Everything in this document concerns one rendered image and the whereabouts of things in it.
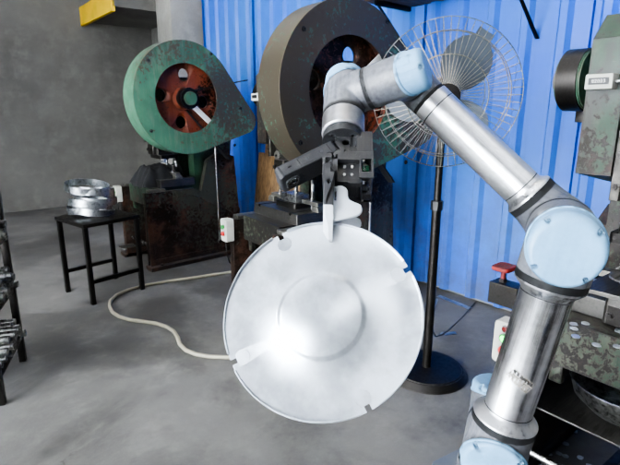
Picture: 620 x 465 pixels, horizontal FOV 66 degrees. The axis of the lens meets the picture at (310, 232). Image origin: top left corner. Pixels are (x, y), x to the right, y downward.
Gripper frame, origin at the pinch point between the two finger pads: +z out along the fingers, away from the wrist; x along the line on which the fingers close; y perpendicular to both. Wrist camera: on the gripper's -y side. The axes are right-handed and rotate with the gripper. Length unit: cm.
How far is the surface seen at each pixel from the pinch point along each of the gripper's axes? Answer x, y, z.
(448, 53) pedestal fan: 62, 40, -119
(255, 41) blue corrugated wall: 244, -92, -363
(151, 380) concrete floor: 163, -88, -14
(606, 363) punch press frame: 73, 75, -4
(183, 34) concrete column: 276, -185, -418
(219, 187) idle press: 268, -108, -202
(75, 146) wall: 409, -361, -369
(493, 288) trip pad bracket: 81, 50, -29
